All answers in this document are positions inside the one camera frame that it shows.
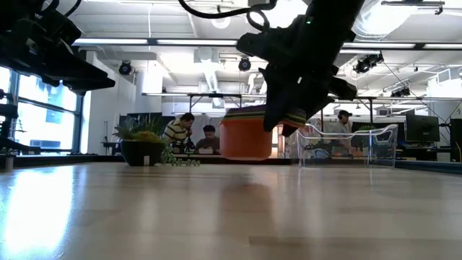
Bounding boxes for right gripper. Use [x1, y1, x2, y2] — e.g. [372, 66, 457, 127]
[236, 14, 357, 138]

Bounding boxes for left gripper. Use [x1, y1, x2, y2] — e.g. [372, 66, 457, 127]
[0, 32, 117, 96]

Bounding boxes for orange measuring cup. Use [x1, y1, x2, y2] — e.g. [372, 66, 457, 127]
[219, 117, 274, 161]

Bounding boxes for clear plastic basket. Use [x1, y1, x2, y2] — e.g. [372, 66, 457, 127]
[295, 123, 399, 169]

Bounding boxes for long LED light bar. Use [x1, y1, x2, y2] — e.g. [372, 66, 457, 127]
[71, 38, 462, 51]

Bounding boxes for person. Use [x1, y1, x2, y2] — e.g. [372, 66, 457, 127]
[330, 110, 357, 152]
[161, 112, 196, 155]
[194, 124, 222, 155]

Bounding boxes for potted succulent plant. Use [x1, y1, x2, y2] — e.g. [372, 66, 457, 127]
[112, 116, 201, 168]

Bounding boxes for black monitor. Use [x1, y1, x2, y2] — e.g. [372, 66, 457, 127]
[404, 114, 440, 142]
[449, 118, 462, 163]

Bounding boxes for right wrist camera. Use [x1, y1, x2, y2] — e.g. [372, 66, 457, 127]
[326, 74, 358, 102]

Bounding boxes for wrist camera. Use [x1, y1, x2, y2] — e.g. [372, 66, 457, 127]
[326, 74, 358, 102]
[38, 9, 82, 47]

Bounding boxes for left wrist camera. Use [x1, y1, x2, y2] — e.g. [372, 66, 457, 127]
[38, 9, 82, 47]

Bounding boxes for black background rig frame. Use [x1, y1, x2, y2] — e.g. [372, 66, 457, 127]
[142, 92, 462, 127]

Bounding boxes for black ceiling camera cluster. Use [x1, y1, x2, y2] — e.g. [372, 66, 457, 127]
[352, 52, 385, 75]

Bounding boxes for silver ventilation duct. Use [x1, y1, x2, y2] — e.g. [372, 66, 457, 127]
[352, 0, 419, 75]

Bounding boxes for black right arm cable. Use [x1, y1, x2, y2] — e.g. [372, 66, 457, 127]
[178, 0, 278, 33]

